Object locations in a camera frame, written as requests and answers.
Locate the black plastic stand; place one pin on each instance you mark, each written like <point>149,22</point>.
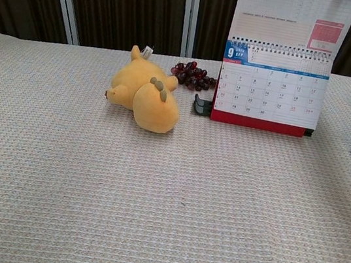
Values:
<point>200,106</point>

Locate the red white desk calendar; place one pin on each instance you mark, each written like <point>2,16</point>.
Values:
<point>266,95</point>

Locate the yellow plush bear toy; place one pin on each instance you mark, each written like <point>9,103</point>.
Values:
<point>148,94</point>

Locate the dark red grape bunch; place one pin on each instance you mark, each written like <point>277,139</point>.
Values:
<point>190,74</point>

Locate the beige woven tablecloth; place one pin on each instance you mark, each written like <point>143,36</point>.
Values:
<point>152,200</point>

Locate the grey upright partition post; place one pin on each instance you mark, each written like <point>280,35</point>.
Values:
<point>189,14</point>

